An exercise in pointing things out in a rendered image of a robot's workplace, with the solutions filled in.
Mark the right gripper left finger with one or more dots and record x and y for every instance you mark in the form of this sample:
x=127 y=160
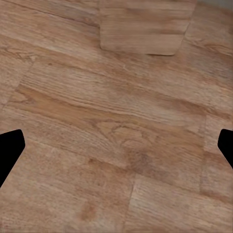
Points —
x=12 y=145

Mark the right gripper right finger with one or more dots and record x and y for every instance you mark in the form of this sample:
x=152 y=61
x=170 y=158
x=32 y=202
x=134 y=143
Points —
x=225 y=144

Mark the standing mirror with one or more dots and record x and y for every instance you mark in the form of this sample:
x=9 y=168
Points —
x=154 y=27

